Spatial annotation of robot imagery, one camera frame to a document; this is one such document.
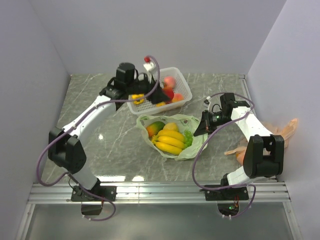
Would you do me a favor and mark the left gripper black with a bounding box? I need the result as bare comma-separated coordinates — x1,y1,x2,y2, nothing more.
127,71,171,105

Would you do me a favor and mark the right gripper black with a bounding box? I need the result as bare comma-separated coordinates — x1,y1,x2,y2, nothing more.
194,110,234,137

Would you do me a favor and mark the red apple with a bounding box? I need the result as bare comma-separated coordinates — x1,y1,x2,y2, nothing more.
162,87,175,102

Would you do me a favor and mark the green grape bunch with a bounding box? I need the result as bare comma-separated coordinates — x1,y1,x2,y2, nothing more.
184,130,193,148

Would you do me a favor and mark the yellow bell pepper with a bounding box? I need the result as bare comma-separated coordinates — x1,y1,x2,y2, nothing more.
131,94,145,105

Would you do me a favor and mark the light green plastic bag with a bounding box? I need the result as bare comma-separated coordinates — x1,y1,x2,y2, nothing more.
136,114,208,161

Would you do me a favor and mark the white plastic basket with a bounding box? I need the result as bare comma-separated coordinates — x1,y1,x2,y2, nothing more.
126,67,193,116

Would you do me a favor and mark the green orange mango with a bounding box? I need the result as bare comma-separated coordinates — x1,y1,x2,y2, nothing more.
146,121,166,138

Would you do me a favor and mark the yellow banana bunch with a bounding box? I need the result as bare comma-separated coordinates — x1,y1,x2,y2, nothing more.
151,129,186,155

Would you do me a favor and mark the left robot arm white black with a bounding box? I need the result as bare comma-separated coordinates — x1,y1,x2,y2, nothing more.
48,56,170,201

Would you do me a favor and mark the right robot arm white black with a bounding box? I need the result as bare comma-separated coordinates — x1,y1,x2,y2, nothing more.
191,92,285,200

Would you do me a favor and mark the orange plastic bag with fruit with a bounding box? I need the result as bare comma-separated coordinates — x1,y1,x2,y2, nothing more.
224,118,298,166

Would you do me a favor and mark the small orange fruit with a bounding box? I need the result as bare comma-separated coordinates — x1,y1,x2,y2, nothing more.
155,101,166,107

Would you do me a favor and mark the pink peach back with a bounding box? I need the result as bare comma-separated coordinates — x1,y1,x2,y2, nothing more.
163,76,176,89

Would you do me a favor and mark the orange peach front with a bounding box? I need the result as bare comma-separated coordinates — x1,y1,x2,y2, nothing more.
171,93,185,103

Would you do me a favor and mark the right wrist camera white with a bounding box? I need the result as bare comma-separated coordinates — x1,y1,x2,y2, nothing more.
203,96,212,108

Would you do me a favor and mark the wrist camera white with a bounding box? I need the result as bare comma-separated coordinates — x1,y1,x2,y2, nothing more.
143,56,157,75
203,96,212,108

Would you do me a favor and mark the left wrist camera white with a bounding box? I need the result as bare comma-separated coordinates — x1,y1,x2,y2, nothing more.
143,56,157,75

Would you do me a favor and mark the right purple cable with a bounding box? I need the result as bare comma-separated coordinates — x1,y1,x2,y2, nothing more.
192,92,257,219

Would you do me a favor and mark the purple cable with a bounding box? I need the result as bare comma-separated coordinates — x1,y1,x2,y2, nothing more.
36,55,161,222
192,92,257,219

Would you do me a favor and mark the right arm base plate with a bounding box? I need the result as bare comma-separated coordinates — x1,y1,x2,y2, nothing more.
204,187,249,218

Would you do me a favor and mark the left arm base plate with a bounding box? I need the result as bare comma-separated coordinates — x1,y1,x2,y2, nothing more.
70,185,117,222

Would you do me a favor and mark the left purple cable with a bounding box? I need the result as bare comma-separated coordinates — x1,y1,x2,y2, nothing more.
36,55,161,222

